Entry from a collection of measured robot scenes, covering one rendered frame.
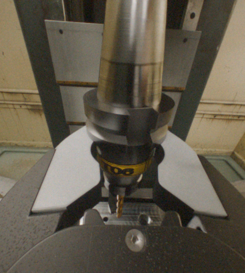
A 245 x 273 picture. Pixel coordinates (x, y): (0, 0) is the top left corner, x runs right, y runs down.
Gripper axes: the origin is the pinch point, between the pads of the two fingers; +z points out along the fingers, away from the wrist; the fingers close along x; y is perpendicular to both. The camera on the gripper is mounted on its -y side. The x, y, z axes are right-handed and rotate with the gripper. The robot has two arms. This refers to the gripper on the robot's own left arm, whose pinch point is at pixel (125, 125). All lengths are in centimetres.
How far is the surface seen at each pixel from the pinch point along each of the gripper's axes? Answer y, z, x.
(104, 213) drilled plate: 30.5, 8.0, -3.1
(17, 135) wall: 57, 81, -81
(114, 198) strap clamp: 28.6, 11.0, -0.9
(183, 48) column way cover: -7.0, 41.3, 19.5
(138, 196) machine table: 39.5, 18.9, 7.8
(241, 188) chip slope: 57, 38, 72
